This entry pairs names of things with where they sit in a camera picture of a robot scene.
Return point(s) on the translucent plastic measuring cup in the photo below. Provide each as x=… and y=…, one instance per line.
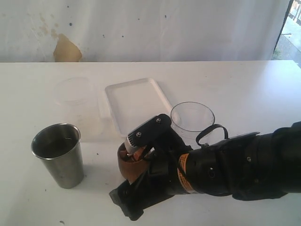
x=78, y=103

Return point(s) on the gold candies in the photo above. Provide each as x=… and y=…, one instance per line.
x=125, y=156

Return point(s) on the brown wooden cup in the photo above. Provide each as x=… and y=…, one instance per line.
x=132, y=170

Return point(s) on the stainless steel cup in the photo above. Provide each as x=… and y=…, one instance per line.
x=58, y=148

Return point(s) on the white rectangular tray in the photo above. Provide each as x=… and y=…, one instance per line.
x=132, y=103

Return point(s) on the clear plastic shaker body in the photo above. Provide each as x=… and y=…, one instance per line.
x=189, y=119

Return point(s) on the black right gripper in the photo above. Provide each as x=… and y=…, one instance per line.
x=167, y=175

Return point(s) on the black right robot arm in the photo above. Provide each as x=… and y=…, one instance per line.
x=249, y=167

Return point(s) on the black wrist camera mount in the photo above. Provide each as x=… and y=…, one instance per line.
x=147, y=132

